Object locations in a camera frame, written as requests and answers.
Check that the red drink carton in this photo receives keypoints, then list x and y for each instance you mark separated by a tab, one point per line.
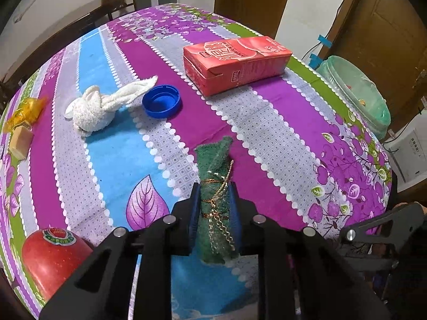
233	60

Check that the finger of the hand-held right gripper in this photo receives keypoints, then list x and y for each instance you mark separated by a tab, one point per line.
383	226

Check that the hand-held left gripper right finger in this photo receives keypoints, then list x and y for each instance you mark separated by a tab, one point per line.
235	213

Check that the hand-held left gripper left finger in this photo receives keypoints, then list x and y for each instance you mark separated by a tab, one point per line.
194	213

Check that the bin with green bag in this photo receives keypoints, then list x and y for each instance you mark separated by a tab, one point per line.
353	86

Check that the blue bottle cap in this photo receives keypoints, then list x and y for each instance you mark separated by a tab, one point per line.
161	101

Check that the white appliance box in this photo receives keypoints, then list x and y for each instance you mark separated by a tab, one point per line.
412	150

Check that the blue tape piece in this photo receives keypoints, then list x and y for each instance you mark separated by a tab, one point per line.
315	60
325	41

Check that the green cloth roll gold thread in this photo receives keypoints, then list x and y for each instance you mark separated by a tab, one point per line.
213	163

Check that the yellow plastic wrapper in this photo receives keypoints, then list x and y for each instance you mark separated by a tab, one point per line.
25	111

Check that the brown cube block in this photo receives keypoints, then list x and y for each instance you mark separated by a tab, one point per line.
20	141

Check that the wooden door with blue tape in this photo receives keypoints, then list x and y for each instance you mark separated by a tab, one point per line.
383	16

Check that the white rolled towel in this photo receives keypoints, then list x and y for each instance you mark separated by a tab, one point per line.
93	110

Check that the brown wooden door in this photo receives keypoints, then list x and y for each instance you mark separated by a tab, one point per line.
253	0

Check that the red apple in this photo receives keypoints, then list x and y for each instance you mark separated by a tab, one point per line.
50	256

